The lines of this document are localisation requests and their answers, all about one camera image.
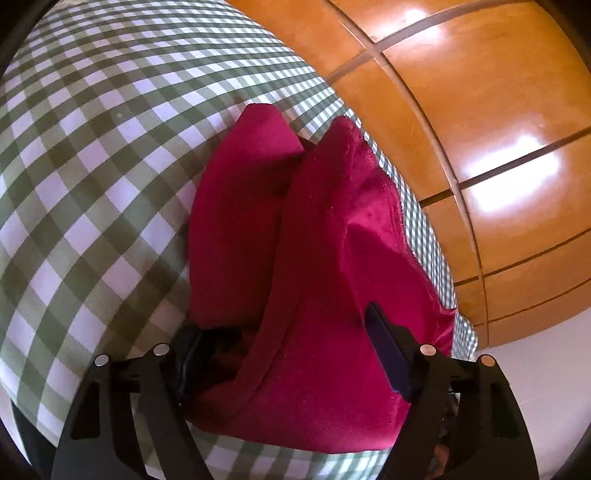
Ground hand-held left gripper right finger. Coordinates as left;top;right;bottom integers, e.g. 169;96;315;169
364;301;539;480

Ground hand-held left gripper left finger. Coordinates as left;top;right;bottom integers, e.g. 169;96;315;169
50;328;214;480

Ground dark red cloth garment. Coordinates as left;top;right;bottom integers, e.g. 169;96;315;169
187;104;459;455

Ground green checkered bed sheet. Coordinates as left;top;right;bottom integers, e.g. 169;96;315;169
0;0;479;480

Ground wooden wardrobe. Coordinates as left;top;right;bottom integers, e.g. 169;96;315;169
226;0;591;346

